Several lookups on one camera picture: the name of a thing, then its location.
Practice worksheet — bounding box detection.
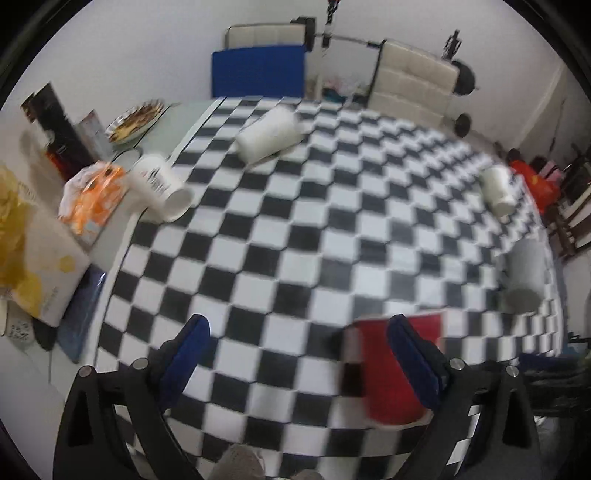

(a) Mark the red paper cup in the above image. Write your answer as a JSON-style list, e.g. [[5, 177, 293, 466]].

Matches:
[[342, 317, 430, 429]]

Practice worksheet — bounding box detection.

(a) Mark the dark bottle box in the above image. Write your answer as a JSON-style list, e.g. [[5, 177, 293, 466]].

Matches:
[[21, 83, 95, 181]]

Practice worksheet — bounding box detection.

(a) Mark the black white checkered tablecloth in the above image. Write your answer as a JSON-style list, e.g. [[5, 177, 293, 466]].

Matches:
[[94, 99, 564, 479]]

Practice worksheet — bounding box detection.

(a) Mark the yellow plastic bag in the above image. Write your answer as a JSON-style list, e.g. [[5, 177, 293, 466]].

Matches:
[[1, 164, 41, 299]]

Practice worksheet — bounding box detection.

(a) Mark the white padded chair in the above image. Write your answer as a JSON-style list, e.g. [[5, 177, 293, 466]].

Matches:
[[367, 54, 457, 128]]

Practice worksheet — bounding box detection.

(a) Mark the blue book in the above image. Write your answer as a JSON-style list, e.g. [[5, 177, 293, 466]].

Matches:
[[56, 264, 106, 363]]

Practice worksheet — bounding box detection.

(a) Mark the red plastic bag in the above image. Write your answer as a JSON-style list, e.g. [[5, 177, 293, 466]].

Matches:
[[510, 160, 560, 215]]

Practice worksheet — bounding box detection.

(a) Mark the dark wooden chair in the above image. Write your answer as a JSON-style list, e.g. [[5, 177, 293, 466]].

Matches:
[[546, 143, 590, 260]]

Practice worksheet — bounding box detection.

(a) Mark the barbell on rack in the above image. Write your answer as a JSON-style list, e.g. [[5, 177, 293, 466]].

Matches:
[[290, 16, 479, 96]]

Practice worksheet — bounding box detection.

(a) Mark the plate with snacks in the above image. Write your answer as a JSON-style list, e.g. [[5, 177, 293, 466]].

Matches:
[[105, 99, 165, 145]]

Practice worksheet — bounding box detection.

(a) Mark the white chair with blue cushion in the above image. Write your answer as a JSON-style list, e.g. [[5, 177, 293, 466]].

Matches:
[[211, 23, 307, 98]]

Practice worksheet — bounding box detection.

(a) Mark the white mug black print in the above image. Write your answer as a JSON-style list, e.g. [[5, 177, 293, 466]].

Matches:
[[127, 153, 193, 222]]

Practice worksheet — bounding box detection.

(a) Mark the yellow white box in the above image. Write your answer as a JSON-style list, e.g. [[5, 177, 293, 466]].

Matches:
[[1, 205, 90, 327]]

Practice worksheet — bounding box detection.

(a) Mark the grey mug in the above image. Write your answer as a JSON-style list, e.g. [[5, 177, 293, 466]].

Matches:
[[504, 238, 546, 315]]

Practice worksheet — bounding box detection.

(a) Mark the pink suitcase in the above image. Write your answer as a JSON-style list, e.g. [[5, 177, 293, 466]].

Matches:
[[539, 160, 564, 185]]

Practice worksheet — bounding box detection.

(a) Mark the white paper cup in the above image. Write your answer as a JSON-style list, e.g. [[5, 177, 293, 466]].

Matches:
[[235, 105, 304, 165]]

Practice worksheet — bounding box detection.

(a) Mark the orange snack packet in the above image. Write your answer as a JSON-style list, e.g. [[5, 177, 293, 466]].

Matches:
[[58, 161, 127, 247]]

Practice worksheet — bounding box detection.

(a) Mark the white mug with print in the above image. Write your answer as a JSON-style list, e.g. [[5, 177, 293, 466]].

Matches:
[[480, 164, 517, 219]]

